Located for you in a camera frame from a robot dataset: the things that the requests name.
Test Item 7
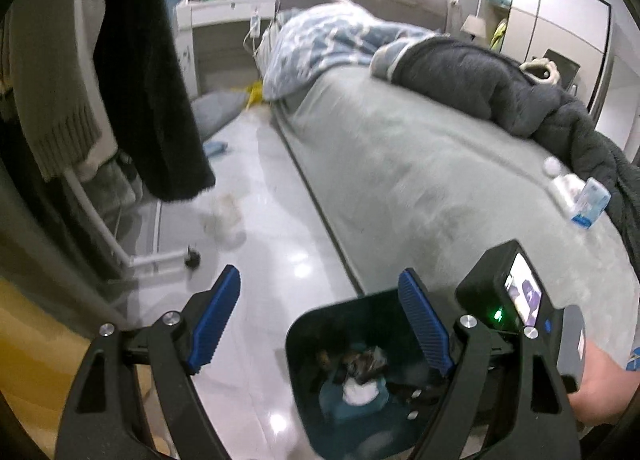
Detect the black snack packet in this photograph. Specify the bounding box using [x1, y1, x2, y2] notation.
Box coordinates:
[339, 347, 389, 384]

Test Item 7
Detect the white wardrobe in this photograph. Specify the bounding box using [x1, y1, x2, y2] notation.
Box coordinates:
[475, 0, 614, 117]

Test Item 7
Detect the dark grey fuzzy blanket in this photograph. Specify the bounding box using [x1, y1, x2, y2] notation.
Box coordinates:
[372, 34, 640, 251]

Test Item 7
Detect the beige knit sweater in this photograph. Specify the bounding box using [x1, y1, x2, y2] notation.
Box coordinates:
[0, 0, 109, 181]

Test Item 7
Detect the white clothes rack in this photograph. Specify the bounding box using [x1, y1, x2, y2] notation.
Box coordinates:
[64, 164, 202, 271]

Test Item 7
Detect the white crumpled tissue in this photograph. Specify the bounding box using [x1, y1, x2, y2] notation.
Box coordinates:
[548, 173, 585, 213]

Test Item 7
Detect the person's right hand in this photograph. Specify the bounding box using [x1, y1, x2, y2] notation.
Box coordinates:
[570, 339, 635, 425]

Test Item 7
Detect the grey floor cushion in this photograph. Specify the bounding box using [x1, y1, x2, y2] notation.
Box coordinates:
[189, 92, 249, 136]

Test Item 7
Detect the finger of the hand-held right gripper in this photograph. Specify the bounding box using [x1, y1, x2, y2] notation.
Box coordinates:
[382, 375, 450, 424]

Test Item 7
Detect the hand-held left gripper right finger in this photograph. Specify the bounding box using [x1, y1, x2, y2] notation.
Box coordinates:
[398, 268, 584, 460]

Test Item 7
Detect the bedside lamp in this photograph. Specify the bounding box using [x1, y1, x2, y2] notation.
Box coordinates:
[459, 14, 485, 38]

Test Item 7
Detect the blue tissue packet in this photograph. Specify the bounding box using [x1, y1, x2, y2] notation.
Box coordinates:
[569, 177, 612, 231]

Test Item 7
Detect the black hanging garment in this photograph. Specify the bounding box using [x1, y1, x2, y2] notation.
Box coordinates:
[92, 0, 217, 202]

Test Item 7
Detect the dark green trash bin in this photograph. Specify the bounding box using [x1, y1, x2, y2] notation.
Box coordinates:
[285, 289, 454, 459]

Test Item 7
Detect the white cloth wad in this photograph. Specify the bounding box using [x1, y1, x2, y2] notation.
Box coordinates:
[342, 378, 381, 406]

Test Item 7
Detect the grey bed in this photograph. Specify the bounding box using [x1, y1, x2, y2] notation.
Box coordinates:
[252, 0, 640, 367]

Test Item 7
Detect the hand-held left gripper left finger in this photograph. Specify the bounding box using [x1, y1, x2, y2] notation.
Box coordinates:
[52, 265, 242, 460]

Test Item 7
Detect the blue patterned duvet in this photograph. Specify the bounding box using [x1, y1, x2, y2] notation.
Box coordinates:
[262, 2, 437, 101]

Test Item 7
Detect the white vanity desk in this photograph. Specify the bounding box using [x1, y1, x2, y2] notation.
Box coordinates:
[174, 0, 279, 96]

